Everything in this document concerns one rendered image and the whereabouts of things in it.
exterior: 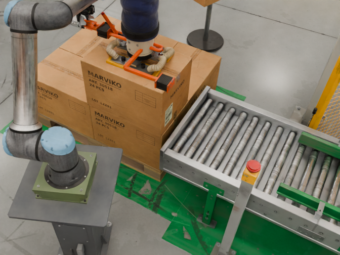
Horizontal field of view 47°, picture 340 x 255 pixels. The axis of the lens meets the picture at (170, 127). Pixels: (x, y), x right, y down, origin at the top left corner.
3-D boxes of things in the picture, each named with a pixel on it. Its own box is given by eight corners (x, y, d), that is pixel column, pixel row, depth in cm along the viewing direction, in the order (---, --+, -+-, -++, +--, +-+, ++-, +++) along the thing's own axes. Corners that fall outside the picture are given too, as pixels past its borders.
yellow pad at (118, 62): (161, 71, 242) (161, 65, 238) (153, 80, 236) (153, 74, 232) (114, 54, 251) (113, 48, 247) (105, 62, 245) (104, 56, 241)
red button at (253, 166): (261, 167, 189) (263, 162, 186) (256, 177, 185) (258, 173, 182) (248, 161, 191) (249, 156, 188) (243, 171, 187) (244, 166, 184)
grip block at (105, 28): (116, 32, 250) (115, 24, 246) (107, 40, 244) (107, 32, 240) (104, 28, 253) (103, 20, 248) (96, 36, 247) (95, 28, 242)
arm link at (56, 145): (72, 173, 190) (66, 151, 177) (39, 168, 191) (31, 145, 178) (83, 150, 200) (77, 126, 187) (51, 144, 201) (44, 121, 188)
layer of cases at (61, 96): (215, 92, 349) (221, 56, 319) (160, 171, 289) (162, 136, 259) (104, 48, 383) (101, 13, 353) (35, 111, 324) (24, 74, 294)
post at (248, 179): (228, 254, 264) (261, 167, 189) (224, 262, 260) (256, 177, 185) (219, 249, 266) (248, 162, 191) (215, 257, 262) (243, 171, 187)
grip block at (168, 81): (174, 83, 219) (175, 77, 215) (167, 93, 214) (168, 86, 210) (161, 79, 221) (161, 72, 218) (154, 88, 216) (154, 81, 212)
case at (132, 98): (187, 101, 282) (192, 57, 253) (160, 137, 258) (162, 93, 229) (118, 73, 300) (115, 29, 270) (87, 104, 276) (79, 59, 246)
